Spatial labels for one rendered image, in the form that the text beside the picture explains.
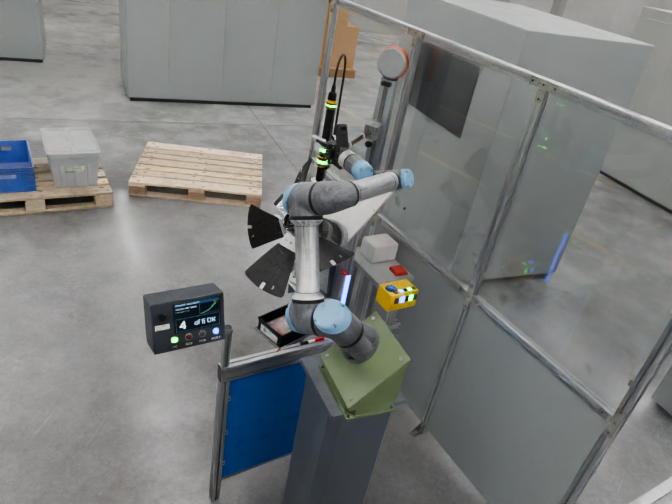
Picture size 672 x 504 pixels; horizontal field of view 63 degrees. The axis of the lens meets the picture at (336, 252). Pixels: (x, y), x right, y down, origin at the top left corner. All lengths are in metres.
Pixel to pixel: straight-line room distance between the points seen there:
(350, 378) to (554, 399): 1.01
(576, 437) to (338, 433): 1.05
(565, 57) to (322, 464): 3.16
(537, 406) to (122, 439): 2.06
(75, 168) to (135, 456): 2.79
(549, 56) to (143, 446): 3.46
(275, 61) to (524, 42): 4.73
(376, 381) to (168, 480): 1.44
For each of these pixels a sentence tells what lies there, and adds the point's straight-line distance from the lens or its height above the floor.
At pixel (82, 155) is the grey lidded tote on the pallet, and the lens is 5.11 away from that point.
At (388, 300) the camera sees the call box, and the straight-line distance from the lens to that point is 2.50.
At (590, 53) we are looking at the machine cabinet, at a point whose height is 1.95.
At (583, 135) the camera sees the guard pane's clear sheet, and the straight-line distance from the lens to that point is 2.35.
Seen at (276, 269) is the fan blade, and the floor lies 1.01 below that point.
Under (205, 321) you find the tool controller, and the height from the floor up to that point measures 1.16.
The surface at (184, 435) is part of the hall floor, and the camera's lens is 3.20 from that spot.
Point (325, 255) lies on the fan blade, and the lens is 2.44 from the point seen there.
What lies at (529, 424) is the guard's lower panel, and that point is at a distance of 2.78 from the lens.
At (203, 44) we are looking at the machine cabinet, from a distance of 7.86.
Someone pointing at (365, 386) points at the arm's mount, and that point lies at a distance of 1.94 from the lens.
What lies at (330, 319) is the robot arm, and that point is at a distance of 1.84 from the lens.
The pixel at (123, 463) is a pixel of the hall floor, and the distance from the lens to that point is 3.12.
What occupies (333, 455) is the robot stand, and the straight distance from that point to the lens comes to 2.19.
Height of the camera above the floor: 2.45
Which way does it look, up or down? 31 degrees down
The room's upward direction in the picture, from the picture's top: 11 degrees clockwise
